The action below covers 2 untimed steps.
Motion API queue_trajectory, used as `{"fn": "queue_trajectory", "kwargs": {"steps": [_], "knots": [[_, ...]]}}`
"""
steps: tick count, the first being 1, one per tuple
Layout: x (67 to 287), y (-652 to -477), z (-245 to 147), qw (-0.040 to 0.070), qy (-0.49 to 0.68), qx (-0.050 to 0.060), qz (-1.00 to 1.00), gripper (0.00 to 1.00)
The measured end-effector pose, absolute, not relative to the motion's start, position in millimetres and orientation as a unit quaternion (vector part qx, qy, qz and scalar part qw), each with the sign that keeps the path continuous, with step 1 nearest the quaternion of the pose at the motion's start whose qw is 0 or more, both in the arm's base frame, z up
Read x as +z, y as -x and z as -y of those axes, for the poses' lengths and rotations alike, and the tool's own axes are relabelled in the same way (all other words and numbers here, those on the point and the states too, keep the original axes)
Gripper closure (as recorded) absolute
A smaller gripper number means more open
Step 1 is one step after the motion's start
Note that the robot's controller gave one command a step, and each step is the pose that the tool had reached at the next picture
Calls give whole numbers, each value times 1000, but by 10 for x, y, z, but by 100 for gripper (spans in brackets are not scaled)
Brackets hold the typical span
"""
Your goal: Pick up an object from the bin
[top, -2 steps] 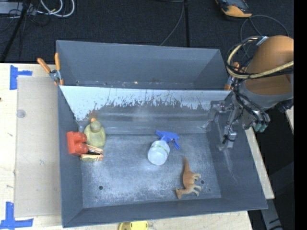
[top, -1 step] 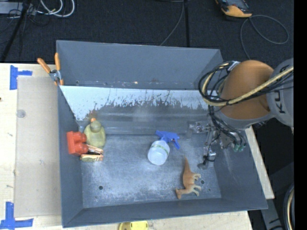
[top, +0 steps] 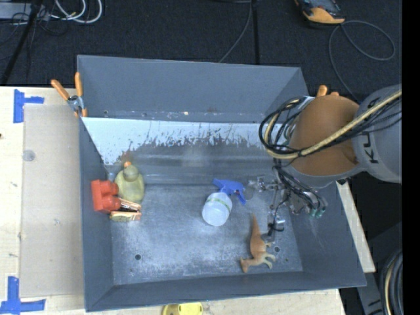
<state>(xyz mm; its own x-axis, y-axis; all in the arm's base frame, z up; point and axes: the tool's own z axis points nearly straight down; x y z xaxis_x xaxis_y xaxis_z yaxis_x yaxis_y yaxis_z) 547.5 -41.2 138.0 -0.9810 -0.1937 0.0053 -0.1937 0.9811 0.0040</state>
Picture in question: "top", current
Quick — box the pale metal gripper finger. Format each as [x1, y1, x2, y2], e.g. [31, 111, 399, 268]
[244, 175, 280, 200]
[265, 217, 286, 243]

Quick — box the orange toy dinosaur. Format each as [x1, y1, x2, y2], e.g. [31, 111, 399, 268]
[240, 213, 277, 274]

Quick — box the blue-headed clear spray bottle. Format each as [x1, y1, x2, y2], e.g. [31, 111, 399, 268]
[201, 178, 247, 227]

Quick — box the grey metal bin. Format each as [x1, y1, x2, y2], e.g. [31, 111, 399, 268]
[76, 54, 368, 313]

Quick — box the yellow-green squeeze bottle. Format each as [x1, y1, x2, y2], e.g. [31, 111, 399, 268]
[114, 160, 146, 206]

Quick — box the red plastic toy block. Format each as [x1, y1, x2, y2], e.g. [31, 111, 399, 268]
[91, 179, 122, 215]

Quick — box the pale wood flat board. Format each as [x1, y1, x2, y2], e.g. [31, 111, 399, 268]
[18, 103, 87, 299]

